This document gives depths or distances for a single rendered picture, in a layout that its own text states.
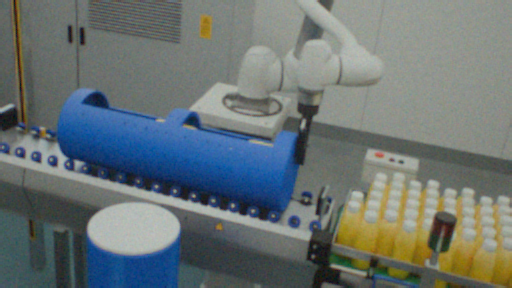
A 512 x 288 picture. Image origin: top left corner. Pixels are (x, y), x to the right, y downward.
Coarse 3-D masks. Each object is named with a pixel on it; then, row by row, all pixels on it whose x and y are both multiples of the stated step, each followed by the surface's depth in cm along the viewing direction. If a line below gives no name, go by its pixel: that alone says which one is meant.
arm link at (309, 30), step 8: (320, 0) 237; (328, 0) 237; (328, 8) 241; (304, 24) 250; (312, 24) 246; (304, 32) 252; (312, 32) 249; (320, 32) 250; (304, 40) 254; (296, 48) 261; (288, 56) 266; (296, 56) 263; (288, 64) 265; (296, 64) 263; (288, 72) 266; (296, 72) 264; (288, 80) 268; (296, 80) 267; (280, 88) 270; (288, 88) 270; (296, 88) 271
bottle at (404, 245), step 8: (400, 232) 187; (408, 232) 186; (400, 240) 186; (408, 240) 185; (416, 240) 187; (392, 248) 191; (400, 248) 187; (408, 248) 186; (392, 256) 190; (400, 256) 188; (408, 256) 187; (392, 272) 191; (400, 272) 190; (408, 272) 191
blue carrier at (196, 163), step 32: (96, 96) 236; (64, 128) 216; (96, 128) 213; (128, 128) 210; (160, 128) 208; (96, 160) 219; (128, 160) 212; (160, 160) 208; (192, 160) 204; (224, 160) 201; (256, 160) 199; (288, 160) 198; (224, 192) 207; (256, 192) 201; (288, 192) 212
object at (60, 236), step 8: (56, 232) 244; (64, 232) 244; (56, 240) 245; (64, 240) 246; (56, 248) 247; (64, 248) 247; (56, 256) 249; (64, 256) 248; (56, 264) 251; (64, 264) 250; (56, 272) 253; (64, 272) 252; (56, 280) 255; (64, 280) 253
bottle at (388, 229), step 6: (384, 222) 191; (390, 222) 190; (396, 222) 191; (384, 228) 190; (390, 228) 190; (396, 228) 190; (384, 234) 190; (390, 234) 190; (396, 234) 191; (378, 240) 193; (384, 240) 191; (390, 240) 191; (378, 246) 193; (384, 246) 192; (390, 246) 192; (378, 252) 194; (384, 252) 193; (390, 252) 193; (378, 264) 195
